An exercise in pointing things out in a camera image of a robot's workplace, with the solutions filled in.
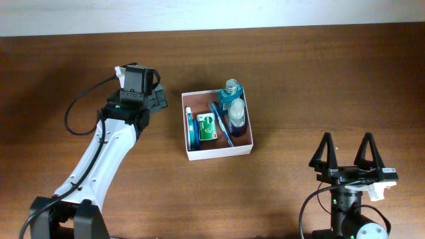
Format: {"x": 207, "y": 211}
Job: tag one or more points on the blue disposable razor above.
{"x": 197, "y": 138}

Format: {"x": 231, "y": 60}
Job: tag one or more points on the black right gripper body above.
{"x": 343, "y": 176}

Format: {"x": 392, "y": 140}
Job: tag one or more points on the green Dettol soap box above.
{"x": 207, "y": 127}

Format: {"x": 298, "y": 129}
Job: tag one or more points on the purple pump soap bottle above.
{"x": 237, "y": 118}

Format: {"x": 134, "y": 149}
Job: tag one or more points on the pink open cardboard box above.
{"x": 198, "y": 103}

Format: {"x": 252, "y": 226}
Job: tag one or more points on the toothpaste tube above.
{"x": 190, "y": 129}

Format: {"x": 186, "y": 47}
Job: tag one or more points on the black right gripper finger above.
{"x": 360, "y": 159}
{"x": 324, "y": 157}

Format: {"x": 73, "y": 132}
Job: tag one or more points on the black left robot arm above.
{"x": 75, "y": 208}

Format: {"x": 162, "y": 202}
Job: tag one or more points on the teal mouthwash bottle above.
{"x": 232, "y": 91}

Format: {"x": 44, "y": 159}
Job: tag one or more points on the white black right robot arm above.
{"x": 350, "y": 218}

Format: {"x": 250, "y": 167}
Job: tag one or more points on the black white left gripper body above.
{"x": 157, "y": 101}

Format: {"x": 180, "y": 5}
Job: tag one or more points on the blue white toothbrush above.
{"x": 214, "y": 110}

